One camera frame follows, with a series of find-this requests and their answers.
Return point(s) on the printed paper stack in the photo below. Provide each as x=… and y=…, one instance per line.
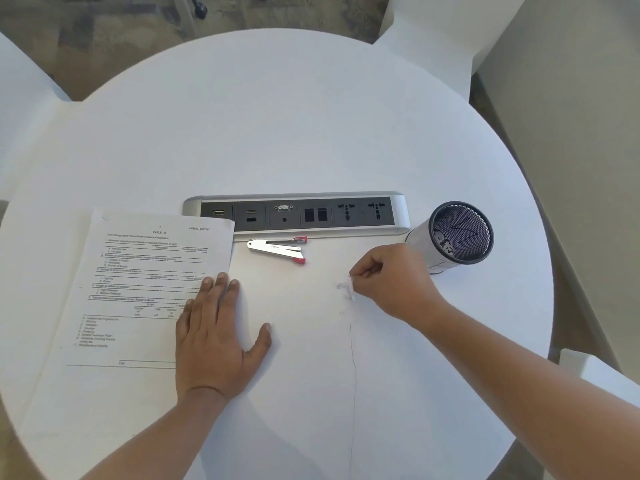
x=145, y=264

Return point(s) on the black swivel office chair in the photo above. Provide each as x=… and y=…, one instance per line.
x=200, y=9

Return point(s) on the person's right hand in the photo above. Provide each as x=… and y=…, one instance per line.
x=400, y=284

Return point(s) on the silver table power socket strip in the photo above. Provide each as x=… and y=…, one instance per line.
x=295, y=214

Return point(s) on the white plastic chair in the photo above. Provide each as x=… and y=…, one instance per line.
x=435, y=29
x=600, y=377
x=25, y=134

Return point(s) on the person's left hand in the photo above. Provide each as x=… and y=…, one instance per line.
x=210, y=344

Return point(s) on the white wrapped mesh pen holder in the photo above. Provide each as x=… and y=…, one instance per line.
x=425, y=244

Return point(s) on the long white table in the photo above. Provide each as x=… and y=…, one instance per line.
x=182, y=14

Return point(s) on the person's right forearm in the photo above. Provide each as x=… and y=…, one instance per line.
x=525, y=384

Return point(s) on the person's left forearm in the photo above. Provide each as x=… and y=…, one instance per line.
x=165, y=439

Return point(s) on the silver stapler with pink ends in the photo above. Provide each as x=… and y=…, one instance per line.
x=275, y=248

